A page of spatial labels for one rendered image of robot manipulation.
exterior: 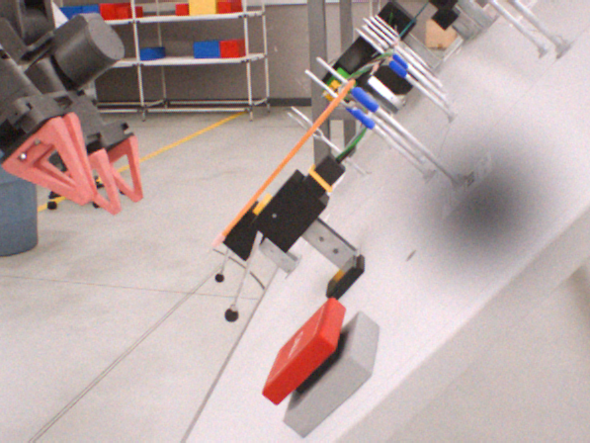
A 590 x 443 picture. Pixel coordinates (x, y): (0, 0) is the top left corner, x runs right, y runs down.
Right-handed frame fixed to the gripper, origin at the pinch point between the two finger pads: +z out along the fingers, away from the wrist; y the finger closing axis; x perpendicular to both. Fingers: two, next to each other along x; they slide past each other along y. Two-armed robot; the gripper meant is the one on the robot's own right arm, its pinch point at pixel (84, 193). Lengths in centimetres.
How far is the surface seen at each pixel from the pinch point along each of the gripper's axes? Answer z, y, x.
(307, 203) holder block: 13.3, -2.4, -16.0
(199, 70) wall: -102, 800, 151
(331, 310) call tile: 16.1, -25.0, -18.0
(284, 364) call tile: 16.4, -27.1, -14.7
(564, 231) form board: 17.3, -33.1, -30.0
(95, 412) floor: 41, 141, 115
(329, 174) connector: 12.6, -1.7, -18.9
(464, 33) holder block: 15, 59, -41
